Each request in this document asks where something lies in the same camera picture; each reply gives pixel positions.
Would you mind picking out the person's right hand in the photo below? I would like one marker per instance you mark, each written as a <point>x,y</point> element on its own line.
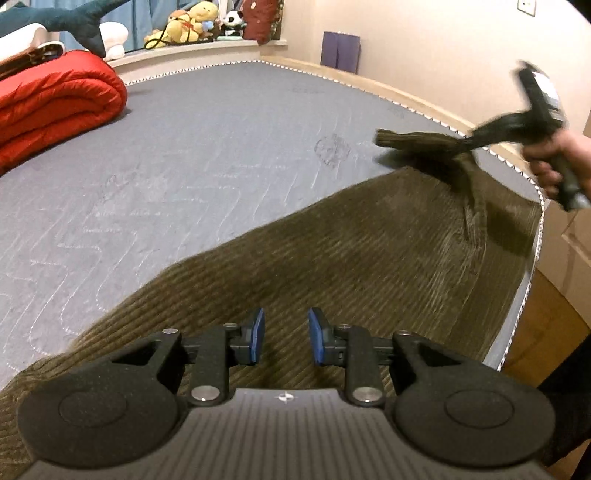
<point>575,148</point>

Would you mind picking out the panda plush toy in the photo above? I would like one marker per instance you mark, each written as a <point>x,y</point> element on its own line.
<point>232,24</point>

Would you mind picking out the white folded pillow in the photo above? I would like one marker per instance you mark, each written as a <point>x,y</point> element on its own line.
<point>22,40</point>

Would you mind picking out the white wall switch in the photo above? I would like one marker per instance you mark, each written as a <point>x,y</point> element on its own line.
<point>528,7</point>

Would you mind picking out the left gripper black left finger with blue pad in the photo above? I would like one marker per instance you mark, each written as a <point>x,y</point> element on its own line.
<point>210,355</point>

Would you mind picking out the white plush toy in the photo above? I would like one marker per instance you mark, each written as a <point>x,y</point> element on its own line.
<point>114,36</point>

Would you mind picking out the olive green corduroy pants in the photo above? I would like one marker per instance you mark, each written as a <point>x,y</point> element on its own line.
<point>438,246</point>

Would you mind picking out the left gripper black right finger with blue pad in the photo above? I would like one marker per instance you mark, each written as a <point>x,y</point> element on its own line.
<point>357,352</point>

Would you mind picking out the yellow plush toy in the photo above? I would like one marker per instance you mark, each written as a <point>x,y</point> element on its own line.
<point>198,24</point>

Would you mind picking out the wooden bed frame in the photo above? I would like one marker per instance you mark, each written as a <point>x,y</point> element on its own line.
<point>565,256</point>

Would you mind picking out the blue plush shark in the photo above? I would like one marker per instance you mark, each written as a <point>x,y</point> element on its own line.
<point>81,22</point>

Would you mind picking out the blue curtain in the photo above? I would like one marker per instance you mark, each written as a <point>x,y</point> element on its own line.
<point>139,17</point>

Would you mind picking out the red folded quilt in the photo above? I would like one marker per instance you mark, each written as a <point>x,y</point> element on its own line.
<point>55,101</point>

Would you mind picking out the dark red cushion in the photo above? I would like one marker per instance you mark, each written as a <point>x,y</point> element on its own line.
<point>259,16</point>

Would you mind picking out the blue quilted mattress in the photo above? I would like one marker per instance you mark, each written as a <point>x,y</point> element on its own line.
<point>195,160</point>

